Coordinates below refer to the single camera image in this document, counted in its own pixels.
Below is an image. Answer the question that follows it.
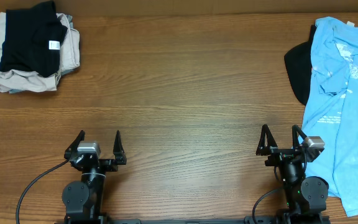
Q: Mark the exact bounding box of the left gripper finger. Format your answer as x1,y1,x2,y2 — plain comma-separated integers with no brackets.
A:
113,130,127,165
64,130,85,160

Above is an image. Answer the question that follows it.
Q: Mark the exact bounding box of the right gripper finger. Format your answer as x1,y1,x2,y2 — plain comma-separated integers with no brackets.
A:
255,124,278,156
292,124,307,148

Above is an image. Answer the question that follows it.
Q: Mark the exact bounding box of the light blue printed t-shirt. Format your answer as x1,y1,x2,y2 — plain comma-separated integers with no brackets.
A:
302,17,358,217

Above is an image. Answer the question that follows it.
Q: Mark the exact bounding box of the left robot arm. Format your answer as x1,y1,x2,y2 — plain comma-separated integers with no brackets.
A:
62,130,127,223

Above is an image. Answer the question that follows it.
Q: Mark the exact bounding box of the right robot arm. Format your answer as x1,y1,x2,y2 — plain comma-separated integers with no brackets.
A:
252,124,330,224

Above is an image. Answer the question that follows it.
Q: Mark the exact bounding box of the black t-shirt on right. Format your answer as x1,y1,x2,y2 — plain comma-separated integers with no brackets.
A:
284,25,316,106

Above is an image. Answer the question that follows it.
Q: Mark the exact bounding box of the folded beige garment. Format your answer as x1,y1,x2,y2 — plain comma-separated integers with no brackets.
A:
0,12,80,93

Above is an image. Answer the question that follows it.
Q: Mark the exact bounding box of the folded black garment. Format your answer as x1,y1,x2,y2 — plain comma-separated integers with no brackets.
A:
0,1,68,77

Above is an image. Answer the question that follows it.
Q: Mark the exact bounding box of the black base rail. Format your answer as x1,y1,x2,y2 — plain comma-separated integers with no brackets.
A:
55,216,331,224

